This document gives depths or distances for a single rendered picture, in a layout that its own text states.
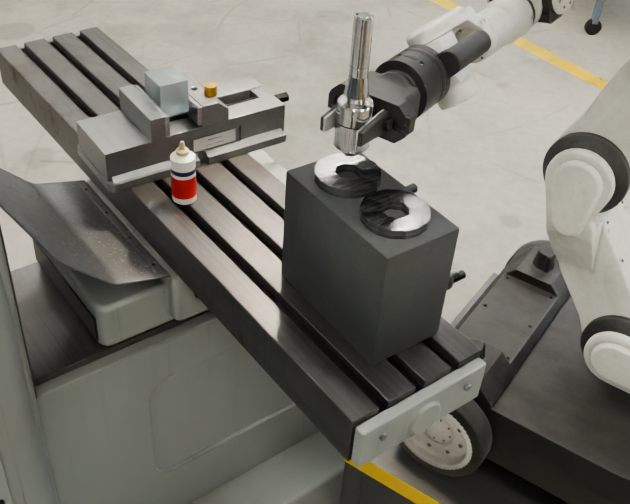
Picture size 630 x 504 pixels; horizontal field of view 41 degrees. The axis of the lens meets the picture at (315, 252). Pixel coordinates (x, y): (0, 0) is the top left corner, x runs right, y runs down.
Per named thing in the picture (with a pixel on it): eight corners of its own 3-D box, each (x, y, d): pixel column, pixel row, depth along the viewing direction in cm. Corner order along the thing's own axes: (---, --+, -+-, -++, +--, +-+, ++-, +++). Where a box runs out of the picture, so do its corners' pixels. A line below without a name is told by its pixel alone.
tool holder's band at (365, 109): (353, 95, 110) (354, 88, 109) (381, 108, 107) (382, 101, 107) (328, 106, 107) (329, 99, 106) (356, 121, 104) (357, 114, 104)
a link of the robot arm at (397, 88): (330, 66, 110) (379, 36, 118) (325, 130, 116) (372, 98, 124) (413, 98, 105) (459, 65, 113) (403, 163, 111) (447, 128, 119)
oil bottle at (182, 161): (189, 188, 142) (186, 132, 135) (201, 200, 140) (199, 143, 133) (167, 196, 140) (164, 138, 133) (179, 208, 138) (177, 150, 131)
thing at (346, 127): (349, 131, 113) (353, 95, 110) (376, 146, 111) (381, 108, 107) (325, 144, 110) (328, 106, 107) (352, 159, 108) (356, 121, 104)
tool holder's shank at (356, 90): (354, 92, 108) (362, 8, 101) (373, 101, 106) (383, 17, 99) (337, 100, 106) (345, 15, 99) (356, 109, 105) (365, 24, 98)
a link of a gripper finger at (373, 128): (356, 127, 104) (383, 108, 108) (354, 149, 106) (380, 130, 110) (367, 131, 104) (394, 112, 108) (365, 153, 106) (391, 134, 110)
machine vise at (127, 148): (247, 105, 165) (248, 53, 158) (289, 140, 156) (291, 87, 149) (76, 151, 149) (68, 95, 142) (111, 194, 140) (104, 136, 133)
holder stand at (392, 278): (344, 249, 132) (356, 138, 120) (439, 333, 119) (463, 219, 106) (280, 275, 126) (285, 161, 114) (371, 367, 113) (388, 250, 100)
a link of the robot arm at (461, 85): (376, 63, 120) (416, 37, 128) (410, 130, 123) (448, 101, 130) (436, 33, 112) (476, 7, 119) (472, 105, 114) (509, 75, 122)
